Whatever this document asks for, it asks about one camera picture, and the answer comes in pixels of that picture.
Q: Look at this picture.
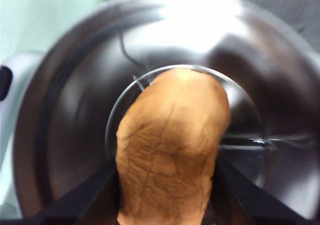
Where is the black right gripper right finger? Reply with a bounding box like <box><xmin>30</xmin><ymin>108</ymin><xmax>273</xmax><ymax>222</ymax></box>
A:
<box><xmin>199</xmin><ymin>157</ymin><xmax>311</xmax><ymax>225</ymax></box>

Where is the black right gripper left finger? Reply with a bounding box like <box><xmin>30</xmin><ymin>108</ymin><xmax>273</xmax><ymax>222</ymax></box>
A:
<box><xmin>19</xmin><ymin>164</ymin><xmax>122</xmax><ymax>225</ymax></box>

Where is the brown potato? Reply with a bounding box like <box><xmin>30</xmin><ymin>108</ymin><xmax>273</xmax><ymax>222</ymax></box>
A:
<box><xmin>115</xmin><ymin>68</ymin><xmax>231</xmax><ymax>225</ymax></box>

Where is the green breakfast machine base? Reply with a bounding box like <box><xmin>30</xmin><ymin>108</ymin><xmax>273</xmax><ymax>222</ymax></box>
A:
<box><xmin>0</xmin><ymin>104</ymin><xmax>25</xmax><ymax>225</ymax></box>

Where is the green pot with handle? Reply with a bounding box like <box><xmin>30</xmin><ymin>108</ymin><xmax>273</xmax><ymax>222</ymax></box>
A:
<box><xmin>12</xmin><ymin>0</ymin><xmax>320</xmax><ymax>225</ymax></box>

